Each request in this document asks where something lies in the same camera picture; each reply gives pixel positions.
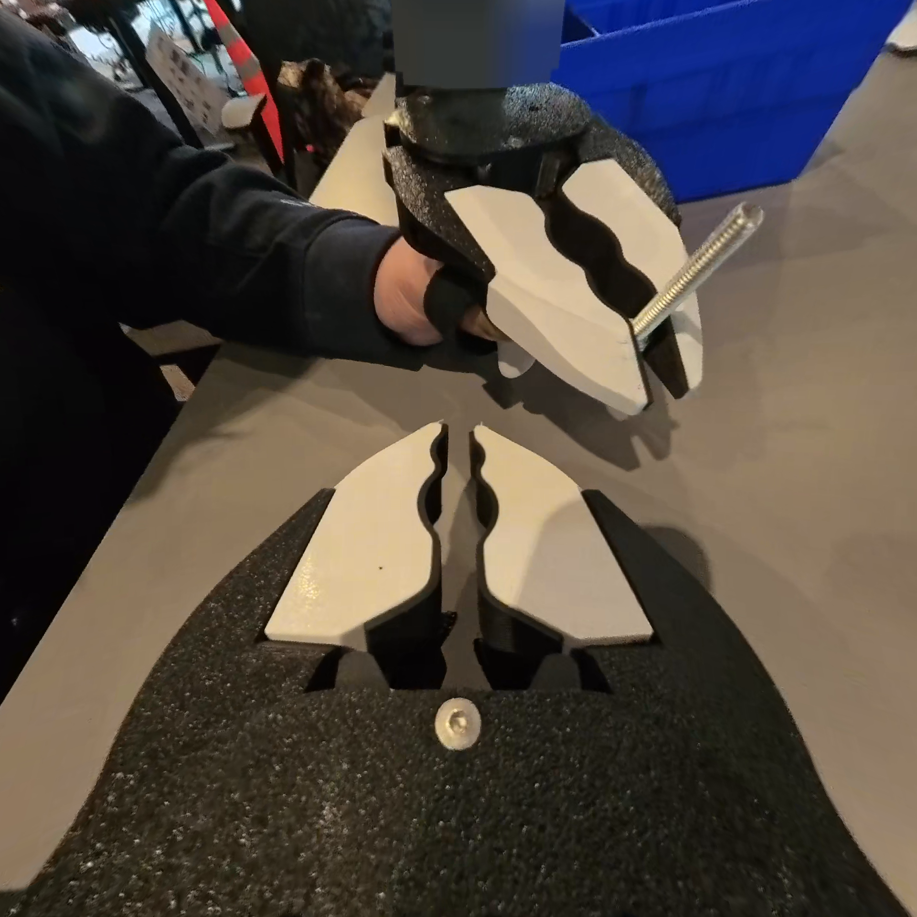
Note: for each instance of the person's left hand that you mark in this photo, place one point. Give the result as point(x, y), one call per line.
point(401, 294)

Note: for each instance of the dark furry cloth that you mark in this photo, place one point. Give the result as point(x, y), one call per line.
point(322, 107)

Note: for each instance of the silver threaded bolt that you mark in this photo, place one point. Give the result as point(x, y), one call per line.
point(698, 272)

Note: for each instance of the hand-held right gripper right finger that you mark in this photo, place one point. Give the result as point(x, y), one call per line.
point(559, 566)

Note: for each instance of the printed paper sign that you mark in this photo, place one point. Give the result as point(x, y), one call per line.
point(186, 71)

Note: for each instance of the blue plastic bin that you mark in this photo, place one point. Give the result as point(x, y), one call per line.
point(716, 93)

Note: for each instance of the orange reflective cone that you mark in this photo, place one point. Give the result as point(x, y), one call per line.
point(247, 64)

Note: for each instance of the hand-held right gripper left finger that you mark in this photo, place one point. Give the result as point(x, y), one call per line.
point(358, 559)

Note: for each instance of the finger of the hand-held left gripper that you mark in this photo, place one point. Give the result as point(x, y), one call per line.
point(544, 308)
point(645, 215)

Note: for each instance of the person's left forearm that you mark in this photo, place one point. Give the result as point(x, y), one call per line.
point(272, 258)

